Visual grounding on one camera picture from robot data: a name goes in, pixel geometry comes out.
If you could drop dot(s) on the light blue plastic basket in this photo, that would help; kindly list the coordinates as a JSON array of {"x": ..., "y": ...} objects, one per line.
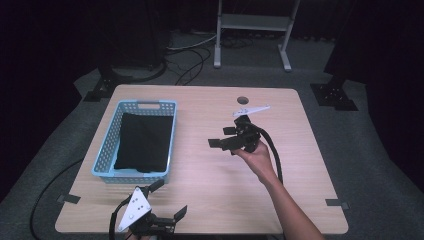
[{"x": 126, "y": 179}]

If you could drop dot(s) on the black stand base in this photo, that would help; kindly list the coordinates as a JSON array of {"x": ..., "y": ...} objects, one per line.
[
  {"x": 333, "y": 96},
  {"x": 100, "y": 90}
]

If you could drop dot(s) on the person's right hand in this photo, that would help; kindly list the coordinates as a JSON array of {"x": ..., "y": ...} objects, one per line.
[{"x": 260, "y": 163}]

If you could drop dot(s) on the black cloth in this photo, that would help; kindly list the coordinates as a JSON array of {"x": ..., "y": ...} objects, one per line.
[{"x": 143, "y": 143}]

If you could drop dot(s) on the white metal stand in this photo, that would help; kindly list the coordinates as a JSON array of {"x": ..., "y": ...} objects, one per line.
[{"x": 253, "y": 21}]

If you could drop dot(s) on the person's left hand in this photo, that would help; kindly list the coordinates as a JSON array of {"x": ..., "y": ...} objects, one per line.
[{"x": 140, "y": 237}]

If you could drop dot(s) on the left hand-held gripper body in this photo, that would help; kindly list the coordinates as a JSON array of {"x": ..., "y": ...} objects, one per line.
[{"x": 135, "y": 206}]

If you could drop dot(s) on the grey tape strip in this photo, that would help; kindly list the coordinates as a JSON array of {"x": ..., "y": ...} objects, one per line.
[
  {"x": 336, "y": 203},
  {"x": 68, "y": 199}
]

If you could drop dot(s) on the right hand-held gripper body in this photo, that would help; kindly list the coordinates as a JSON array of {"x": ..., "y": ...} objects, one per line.
[{"x": 245, "y": 135}]

